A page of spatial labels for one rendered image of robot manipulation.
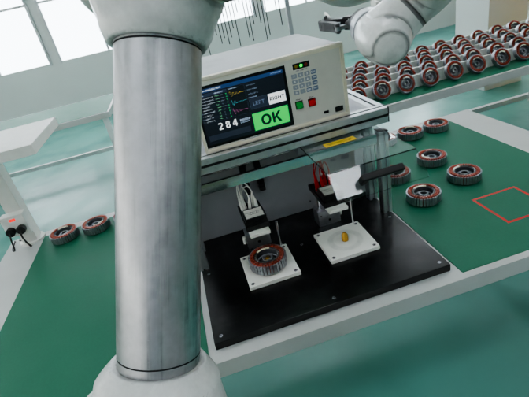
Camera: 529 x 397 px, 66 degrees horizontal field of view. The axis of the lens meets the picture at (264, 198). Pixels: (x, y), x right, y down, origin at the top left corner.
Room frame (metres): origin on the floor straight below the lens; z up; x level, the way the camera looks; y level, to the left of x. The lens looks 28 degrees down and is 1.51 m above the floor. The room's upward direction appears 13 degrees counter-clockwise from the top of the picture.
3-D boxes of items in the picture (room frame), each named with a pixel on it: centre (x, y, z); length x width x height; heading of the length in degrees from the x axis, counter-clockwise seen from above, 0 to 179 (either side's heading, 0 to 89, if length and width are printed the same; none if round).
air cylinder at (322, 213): (1.14, -0.19, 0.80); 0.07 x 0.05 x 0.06; 98
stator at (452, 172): (1.23, -0.71, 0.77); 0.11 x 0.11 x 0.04
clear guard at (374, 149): (1.01, -0.27, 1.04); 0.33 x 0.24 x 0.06; 8
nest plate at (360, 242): (0.99, -0.21, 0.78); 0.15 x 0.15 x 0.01; 8
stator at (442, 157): (1.41, -0.68, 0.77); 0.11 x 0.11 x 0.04
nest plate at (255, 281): (0.96, 0.03, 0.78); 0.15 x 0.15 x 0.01; 8
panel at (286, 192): (1.23, -0.06, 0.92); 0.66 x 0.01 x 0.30; 98
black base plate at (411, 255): (0.99, -0.09, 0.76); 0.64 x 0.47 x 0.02; 98
